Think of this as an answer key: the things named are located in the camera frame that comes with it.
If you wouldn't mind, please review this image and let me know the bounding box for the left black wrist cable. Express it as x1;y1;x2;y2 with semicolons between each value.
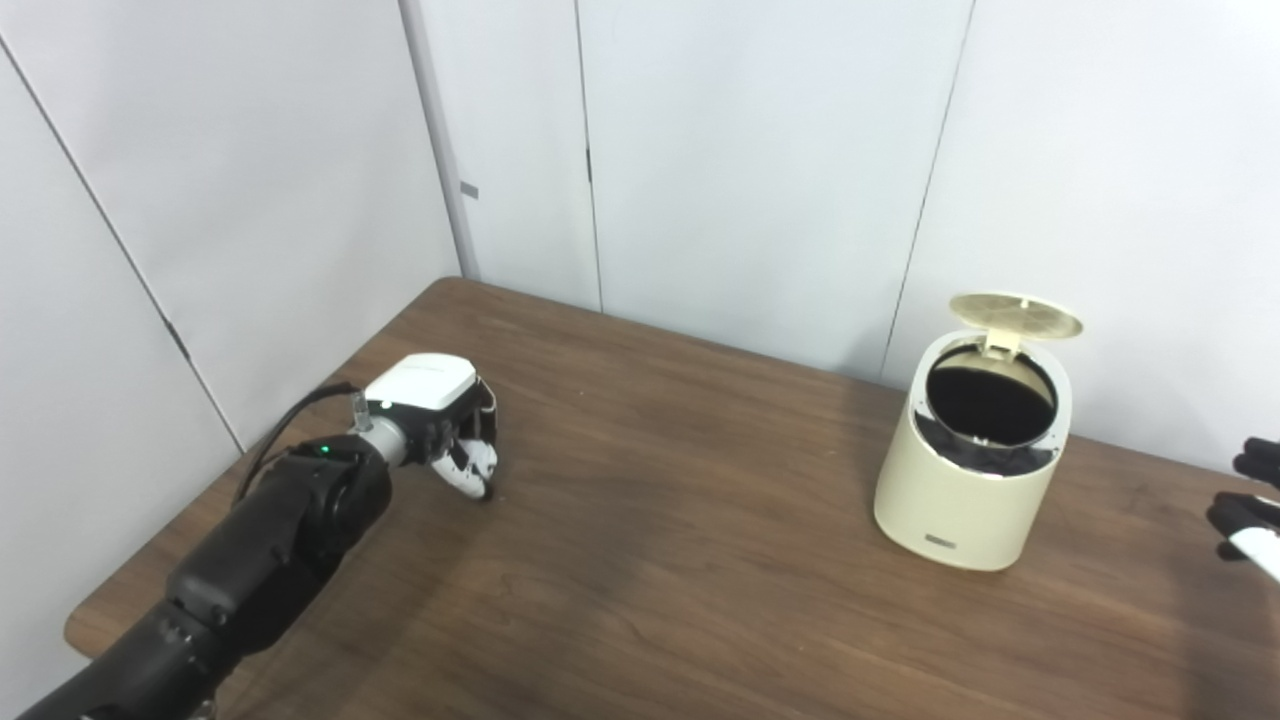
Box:
232;383;373;506

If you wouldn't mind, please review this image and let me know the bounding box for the cream-colored bin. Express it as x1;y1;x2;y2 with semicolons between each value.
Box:
873;328;1073;573

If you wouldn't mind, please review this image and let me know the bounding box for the grey wall post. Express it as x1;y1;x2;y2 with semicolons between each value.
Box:
398;0;481;283

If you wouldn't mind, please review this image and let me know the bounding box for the cream round bin lid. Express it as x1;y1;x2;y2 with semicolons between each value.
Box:
948;292;1085;356

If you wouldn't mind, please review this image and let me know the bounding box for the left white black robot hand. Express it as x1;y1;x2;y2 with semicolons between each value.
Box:
362;353;499;503

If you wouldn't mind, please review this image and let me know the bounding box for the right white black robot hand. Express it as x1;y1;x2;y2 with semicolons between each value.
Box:
1205;437;1280;584

